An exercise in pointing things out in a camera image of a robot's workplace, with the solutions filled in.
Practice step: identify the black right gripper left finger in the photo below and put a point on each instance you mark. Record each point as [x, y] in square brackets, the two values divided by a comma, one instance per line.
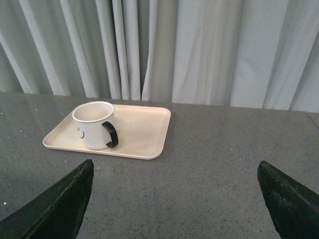
[57, 213]

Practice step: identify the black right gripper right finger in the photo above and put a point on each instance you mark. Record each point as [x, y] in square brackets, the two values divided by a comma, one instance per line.
[294, 208]

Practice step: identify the white smiley mug black handle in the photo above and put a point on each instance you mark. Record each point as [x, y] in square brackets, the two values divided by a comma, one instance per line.
[96, 125]

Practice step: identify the beige rectangular plastic tray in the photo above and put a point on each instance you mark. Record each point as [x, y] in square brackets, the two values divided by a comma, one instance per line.
[142, 132]

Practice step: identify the light grey pleated curtain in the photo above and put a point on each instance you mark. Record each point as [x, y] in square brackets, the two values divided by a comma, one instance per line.
[239, 53]

